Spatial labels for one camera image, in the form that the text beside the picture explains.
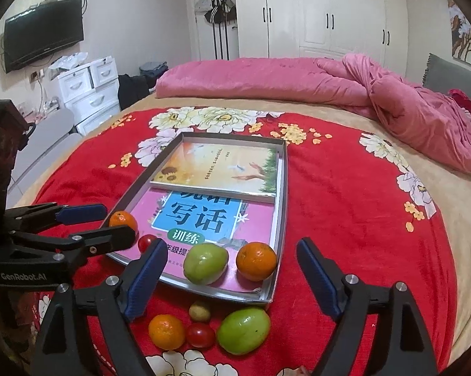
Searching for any grey headboard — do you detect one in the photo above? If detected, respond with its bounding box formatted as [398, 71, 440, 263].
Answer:
[421, 53, 471, 104]

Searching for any pink quilt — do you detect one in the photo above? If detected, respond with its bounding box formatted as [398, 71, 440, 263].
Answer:
[155, 53, 471, 173]

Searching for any orange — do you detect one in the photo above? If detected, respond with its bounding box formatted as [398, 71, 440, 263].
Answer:
[236, 242, 278, 282]
[148, 314, 187, 350]
[109, 211, 139, 236]

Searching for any grey cardboard box tray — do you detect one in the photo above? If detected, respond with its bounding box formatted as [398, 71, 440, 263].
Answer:
[104, 131, 289, 309]

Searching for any black flat television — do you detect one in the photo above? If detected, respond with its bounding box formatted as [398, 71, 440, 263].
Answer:
[3, 0, 85, 74]

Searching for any black striped hanging bag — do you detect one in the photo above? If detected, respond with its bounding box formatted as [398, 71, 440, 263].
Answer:
[204, 0, 230, 24]

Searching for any pink cover book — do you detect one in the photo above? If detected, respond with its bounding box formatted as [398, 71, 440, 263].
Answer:
[128, 188, 277, 294]

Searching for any red cloth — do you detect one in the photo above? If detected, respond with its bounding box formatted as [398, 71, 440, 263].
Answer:
[449, 89, 471, 126]

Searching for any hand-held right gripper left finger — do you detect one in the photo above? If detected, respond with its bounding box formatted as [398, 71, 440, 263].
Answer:
[31, 238, 169, 376]

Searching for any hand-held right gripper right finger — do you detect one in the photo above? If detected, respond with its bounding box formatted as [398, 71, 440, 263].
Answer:
[296, 237, 440, 376]

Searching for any dark blue basket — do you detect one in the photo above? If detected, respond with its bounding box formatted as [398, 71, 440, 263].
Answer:
[139, 60, 169, 83]

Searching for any white wardrobe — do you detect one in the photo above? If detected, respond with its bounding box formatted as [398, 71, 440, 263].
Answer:
[169, 0, 410, 83]

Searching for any floral wall painting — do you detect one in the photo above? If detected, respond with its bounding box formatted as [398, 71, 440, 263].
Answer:
[447, 0, 471, 71]

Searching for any sunflower cover book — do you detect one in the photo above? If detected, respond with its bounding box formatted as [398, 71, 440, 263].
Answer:
[149, 143, 279, 203]

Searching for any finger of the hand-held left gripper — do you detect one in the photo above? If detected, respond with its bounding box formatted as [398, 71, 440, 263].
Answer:
[8, 225, 137, 269]
[4, 203, 108, 239]

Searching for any small green-brown jujube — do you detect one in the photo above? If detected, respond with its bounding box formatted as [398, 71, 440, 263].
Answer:
[189, 300, 212, 322]

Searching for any large white drawer cabinet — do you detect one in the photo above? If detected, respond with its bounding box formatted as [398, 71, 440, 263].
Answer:
[65, 88, 120, 136]

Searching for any red floral blanket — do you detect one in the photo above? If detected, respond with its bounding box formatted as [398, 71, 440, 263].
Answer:
[29, 107, 456, 376]

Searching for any green round fruit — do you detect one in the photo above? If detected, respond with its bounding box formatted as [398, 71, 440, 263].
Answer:
[183, 243, 229, 286]
[217, 307, 271, 355]

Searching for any red cherry tomato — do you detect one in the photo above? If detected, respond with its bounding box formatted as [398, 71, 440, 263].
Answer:
[137, 234, 158, 253]
[186, 322, 216, 348]

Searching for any white plastic bag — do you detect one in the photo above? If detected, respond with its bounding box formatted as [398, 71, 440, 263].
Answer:
[47, 52, 88, 72]

